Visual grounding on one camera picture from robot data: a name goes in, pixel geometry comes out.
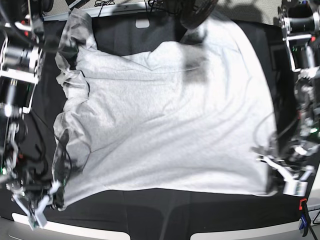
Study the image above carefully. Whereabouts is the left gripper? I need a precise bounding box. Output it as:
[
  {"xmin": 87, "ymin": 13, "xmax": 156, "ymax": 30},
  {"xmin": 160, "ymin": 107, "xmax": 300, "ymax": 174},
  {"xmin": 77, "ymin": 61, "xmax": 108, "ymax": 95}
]
[{"xmin": 251, "ymin": 140, "xmax": 315, "ymax": 197}]

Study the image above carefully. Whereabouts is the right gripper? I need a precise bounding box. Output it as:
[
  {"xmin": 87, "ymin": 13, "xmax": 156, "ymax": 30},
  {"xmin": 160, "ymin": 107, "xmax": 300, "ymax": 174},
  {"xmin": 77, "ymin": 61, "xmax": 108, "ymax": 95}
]
[{"xmin": 6, "ymin": 172, "xmax": 62, "ymax": 229}]

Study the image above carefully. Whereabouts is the grey t-shirt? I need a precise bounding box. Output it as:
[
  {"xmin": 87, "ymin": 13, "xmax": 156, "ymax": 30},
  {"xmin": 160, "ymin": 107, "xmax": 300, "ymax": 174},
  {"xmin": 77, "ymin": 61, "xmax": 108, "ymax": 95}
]
[{"xmin": 52, "ymin": 9, "xmax": 276, "ymax": 208}]

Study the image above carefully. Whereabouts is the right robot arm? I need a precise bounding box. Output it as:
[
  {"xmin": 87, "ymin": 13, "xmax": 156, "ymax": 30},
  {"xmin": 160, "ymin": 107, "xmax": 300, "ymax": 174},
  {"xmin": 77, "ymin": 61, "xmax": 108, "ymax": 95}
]
[{"xmin": 0, "ymin": 0, "xmax": 61, "ymax": 229}]

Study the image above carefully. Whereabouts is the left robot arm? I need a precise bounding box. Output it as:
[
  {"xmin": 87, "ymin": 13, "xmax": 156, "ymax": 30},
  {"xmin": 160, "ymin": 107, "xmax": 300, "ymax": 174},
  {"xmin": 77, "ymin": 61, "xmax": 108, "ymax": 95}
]
[{"xmin": 252, "ymin": 0, "xmax": 320, "ymax": 197}]

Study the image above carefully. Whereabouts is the red blue clamp near right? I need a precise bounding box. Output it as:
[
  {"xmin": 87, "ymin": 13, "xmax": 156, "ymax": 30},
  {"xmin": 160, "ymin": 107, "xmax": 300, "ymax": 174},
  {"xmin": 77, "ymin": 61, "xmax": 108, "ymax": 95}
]
[{"xmin": 299, "ymin": 198, "xmax": 311, "ymax": 237}]

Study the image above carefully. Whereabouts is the black table cloth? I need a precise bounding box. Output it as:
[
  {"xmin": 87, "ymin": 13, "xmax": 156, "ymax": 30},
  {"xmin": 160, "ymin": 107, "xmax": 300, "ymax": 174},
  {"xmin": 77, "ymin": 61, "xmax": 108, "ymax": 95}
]
[{"xmin": 0, "ymin": 15, "xmax": 320, "ymax": 240}]

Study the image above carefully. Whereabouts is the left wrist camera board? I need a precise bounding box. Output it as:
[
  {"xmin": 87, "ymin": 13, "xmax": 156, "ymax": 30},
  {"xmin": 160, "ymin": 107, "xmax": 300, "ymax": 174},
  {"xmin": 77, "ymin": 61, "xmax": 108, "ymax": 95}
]
[{"xmin": 293, "ymin": 181, "xmax": 308, "ymax": 197}]

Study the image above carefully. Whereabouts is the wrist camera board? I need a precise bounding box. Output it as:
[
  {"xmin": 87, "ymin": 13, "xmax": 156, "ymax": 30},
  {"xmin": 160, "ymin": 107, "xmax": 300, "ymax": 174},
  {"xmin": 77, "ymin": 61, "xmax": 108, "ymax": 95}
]
[
  {"xmin": 293, "ymin": 181, "xmax": 308, "ymax": 197},
  {"xmin": 28, "ymin": 216, "xmax": 40, "ymax": 231}
]

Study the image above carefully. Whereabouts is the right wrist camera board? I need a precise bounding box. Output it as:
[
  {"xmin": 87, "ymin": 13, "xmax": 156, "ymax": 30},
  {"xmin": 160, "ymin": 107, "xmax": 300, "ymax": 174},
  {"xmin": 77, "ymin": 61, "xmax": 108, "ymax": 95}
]
[{"xmin": 28, "ymin": 216, "xmax": 40, "ymax": 231}]

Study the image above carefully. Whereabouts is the black red cable bundle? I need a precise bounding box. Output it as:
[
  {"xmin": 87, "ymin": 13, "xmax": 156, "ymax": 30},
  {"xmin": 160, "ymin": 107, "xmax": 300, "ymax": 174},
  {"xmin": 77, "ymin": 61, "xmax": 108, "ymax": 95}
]
[{"xmin": 177, "ymin": 0, "xmax": 216, "ymax": 30}]

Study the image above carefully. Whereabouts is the aluminium frame rail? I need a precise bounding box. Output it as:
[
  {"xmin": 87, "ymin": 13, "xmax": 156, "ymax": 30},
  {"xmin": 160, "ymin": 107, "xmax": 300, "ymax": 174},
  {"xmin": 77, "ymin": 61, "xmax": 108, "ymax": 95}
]
[{"xmin": 43, "ymin": 4, "xmax": 181, "ymax": 22}]

